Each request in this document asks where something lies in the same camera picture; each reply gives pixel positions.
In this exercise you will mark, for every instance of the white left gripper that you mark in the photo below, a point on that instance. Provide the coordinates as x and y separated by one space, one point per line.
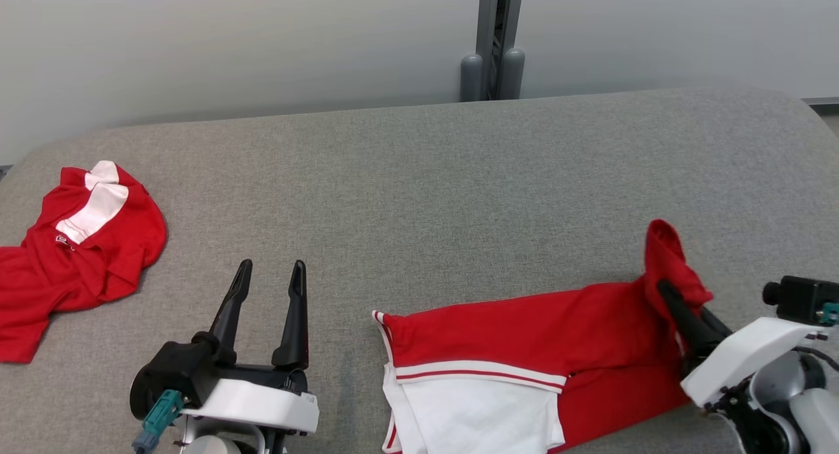
262 405

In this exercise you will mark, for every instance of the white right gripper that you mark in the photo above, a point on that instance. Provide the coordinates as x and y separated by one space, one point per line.
747 352

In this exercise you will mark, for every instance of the red shorts with black lettering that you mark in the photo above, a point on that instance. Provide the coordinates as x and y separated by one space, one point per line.
98 257

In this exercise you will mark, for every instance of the red and white shirt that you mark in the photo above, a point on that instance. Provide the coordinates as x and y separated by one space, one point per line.
524 329

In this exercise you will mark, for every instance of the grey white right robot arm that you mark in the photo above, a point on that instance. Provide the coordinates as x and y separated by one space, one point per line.
813 415

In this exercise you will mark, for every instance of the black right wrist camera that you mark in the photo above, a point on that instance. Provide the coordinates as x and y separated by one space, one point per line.
799 297

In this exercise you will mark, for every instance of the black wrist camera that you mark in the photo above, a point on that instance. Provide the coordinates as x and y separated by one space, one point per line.
799 297
164 375

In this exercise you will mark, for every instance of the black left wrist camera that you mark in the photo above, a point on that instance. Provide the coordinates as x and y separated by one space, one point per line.
164 375

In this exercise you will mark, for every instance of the grey partition post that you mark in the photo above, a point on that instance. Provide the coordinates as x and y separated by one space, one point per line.
488 21

